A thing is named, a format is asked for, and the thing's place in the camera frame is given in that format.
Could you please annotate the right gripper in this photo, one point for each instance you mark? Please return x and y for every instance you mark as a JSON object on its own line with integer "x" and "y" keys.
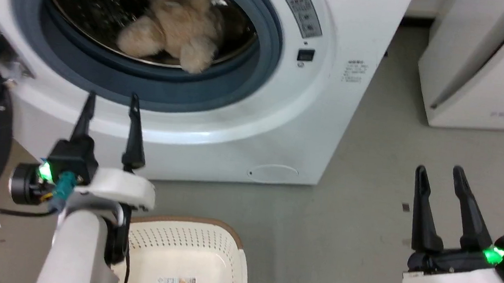
{"x": 466, "y": 273}

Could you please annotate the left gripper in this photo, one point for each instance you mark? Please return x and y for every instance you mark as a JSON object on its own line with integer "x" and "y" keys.
{"x": 77, "y": 178}

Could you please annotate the beige plush toy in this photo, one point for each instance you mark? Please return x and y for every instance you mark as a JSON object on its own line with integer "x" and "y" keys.
{"x": 177, "y": 25}

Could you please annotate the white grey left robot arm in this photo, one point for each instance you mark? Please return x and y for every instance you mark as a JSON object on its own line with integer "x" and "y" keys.
{"x": 79, "y": 254}

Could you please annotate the white front-load washing machine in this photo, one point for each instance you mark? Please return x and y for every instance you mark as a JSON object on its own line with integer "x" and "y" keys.
{"x": 253, "y": 128}

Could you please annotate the cream perforated laundry basket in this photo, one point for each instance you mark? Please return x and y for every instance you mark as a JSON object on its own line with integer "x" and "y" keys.
{"x": 185, "y": 260}

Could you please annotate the white cabinet appliance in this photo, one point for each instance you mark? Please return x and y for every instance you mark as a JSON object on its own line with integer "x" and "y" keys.
{"x": 485, "y": 67}

